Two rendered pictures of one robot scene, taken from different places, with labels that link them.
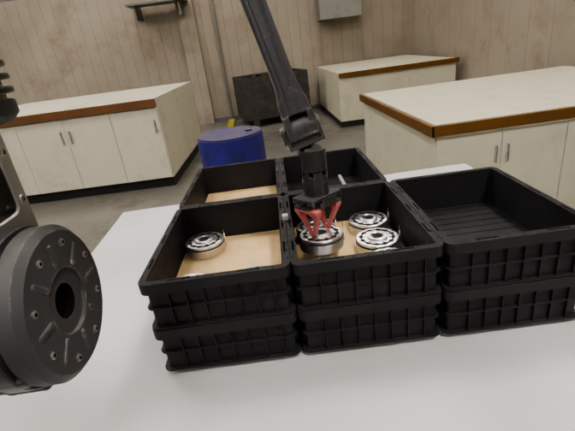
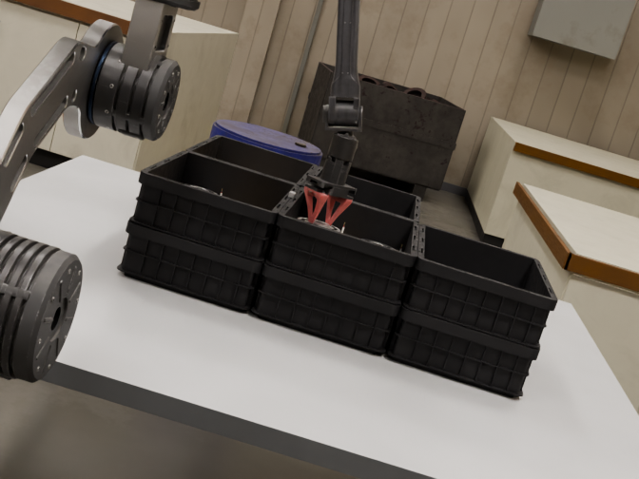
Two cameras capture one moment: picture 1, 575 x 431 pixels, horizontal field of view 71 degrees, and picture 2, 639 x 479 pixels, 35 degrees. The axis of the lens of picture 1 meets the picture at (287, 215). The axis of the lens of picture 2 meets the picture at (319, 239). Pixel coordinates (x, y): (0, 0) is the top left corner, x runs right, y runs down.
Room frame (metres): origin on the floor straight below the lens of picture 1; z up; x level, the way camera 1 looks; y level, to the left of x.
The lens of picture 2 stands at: (-1.39, -0.18, 1.36)
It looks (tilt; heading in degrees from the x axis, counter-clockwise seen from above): 13 degrees down; 2
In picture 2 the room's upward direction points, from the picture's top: 17 degrees clockwise
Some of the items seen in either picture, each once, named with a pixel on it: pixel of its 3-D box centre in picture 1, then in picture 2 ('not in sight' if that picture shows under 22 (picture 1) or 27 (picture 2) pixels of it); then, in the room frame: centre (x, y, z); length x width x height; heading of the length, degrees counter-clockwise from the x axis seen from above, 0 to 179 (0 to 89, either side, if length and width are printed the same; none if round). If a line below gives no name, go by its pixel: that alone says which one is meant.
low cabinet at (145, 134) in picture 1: (87, 139); (9, 48); (5.32, 2.45, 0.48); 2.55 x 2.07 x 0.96; 89
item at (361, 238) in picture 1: (376, 238); not in sight; (0.86, -0.21, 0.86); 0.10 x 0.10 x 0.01
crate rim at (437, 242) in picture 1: (349, 219); (352, 223); (0.86, -0.14, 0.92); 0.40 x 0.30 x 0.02; 0
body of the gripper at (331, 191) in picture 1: (316, 185); (335, 174); (0.86, -0.07, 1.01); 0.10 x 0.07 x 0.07; 133
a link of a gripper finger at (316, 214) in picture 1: (316, 216); (321, 203); (0.85, -0.06, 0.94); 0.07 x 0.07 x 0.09; 43
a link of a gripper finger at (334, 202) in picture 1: (322, 213); (329, 204); (0.86, -0.08, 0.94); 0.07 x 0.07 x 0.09; 43
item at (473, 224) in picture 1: (473, 221); (474, 284); (0.86, -0.44, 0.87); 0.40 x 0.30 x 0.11; 0
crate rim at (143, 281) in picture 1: (223, 236); (224, 183); (0.86, 0.16, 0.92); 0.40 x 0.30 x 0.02; 0
